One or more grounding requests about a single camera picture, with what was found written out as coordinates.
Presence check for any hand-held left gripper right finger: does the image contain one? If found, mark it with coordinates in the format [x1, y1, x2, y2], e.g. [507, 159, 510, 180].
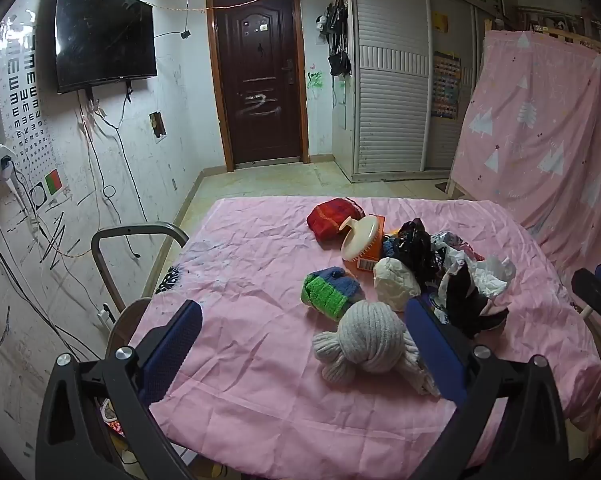
[404, 298, 573, 480]

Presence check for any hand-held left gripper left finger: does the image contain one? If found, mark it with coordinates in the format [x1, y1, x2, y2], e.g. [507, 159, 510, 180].
[35, 299, 204, 480]

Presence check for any cream plastic brush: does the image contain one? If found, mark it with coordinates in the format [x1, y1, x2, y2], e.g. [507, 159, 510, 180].
[341, 215, 380, 261]

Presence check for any white striped cloth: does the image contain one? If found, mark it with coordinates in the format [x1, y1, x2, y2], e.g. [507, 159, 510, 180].
[405, 354, 440, 399]

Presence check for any black sock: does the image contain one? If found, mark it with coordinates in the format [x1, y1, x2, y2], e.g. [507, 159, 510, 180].
[445, 262, 510, 338]

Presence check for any grey knitted sock bundle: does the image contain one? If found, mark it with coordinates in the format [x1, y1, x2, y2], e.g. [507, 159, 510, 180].
[313, 300, 421, 386]

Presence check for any white black clothing pile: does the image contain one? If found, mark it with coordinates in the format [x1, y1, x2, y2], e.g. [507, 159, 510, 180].
[431, 230, 516, 323]

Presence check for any black plastic bag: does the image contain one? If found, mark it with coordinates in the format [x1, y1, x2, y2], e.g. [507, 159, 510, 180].
[393, 219, 441, 286]

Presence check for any orange cardboard box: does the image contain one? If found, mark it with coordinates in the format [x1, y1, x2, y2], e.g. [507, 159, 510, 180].
[347, 214, 386, 272]

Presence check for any green and blue knitted sock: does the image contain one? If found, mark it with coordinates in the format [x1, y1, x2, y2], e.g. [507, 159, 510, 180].
[300, 268, 365, 322]

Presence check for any pink tablecloth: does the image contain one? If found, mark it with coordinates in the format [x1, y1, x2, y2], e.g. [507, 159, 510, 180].
[130, 197, 601, 476]

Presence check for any red knitted sock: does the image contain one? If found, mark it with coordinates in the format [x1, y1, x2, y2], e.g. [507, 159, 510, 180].
[307, 198, 365, 246]

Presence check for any pink tree print curtain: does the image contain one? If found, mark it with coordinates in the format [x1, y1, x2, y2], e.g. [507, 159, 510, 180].
[450, 30, 601, 311]

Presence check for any white louvred wardrobe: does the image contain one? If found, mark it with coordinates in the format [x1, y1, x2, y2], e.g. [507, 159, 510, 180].
[347, 0, 516, 183]

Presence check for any dark brown door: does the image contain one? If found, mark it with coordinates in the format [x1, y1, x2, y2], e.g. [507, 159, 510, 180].
[206, 0, 310, 171]

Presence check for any colourful grid poster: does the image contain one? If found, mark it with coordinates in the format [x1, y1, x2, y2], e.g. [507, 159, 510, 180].
[431, 51, 461, 121]

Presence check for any white eye chart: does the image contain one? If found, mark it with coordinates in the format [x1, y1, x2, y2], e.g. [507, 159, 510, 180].
[0, 10, 71, 206]

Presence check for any metal frame chair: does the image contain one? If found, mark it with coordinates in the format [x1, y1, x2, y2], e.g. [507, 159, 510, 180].
[91, 221, 190, 361]

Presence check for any black wall cable bundle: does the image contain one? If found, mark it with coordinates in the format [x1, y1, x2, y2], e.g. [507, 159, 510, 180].
[0, 180, 101, 363]

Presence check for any black television cable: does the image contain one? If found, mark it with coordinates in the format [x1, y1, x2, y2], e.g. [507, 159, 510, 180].
[78, 91, 148, 261]

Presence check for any black wall television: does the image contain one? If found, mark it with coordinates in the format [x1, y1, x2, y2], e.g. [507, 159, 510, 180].
[55, 0, 158, 95]

